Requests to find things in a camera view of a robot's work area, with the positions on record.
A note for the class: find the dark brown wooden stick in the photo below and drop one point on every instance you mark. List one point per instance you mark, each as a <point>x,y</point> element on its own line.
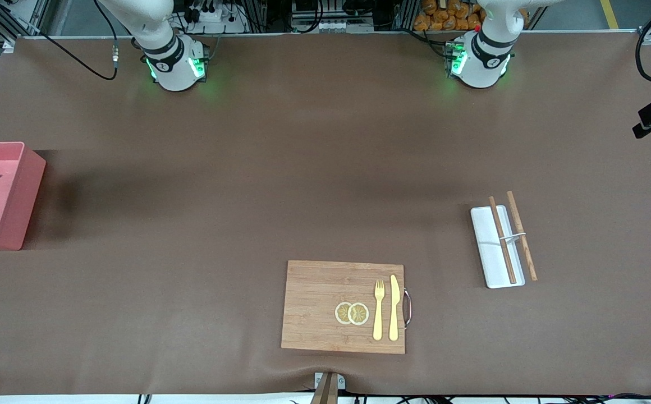
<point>502,241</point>

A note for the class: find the lemon slice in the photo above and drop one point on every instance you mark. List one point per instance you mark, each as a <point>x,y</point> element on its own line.
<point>341,312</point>
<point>359,313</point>

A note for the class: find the yellow plastic fork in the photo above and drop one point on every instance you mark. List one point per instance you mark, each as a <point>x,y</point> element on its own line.
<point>378,314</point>

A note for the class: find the light brown wooden stick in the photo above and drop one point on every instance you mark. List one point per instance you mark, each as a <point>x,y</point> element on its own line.
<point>522,235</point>

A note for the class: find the wooden cutting board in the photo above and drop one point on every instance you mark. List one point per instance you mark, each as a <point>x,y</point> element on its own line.
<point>325,292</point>

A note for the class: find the yellow plastic knife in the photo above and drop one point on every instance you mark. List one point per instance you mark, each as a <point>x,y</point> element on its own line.
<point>394,308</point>

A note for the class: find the white band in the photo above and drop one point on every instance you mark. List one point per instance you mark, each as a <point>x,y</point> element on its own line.
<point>509,238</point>

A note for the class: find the orange packets pile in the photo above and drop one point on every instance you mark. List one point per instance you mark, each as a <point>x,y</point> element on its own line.
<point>443,17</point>

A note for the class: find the metal table corner bracket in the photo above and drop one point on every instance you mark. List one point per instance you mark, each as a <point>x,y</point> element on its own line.
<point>648,36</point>

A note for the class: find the table edge clamp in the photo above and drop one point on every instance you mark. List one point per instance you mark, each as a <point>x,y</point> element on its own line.
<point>328,390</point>

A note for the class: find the white rectangular tray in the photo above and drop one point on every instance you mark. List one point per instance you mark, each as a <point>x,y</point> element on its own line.
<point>491,264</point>

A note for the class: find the white power strip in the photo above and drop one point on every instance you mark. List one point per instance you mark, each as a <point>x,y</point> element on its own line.
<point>219,17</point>

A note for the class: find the pink plastic box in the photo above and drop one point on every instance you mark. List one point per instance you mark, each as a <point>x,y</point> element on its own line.
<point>5,207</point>

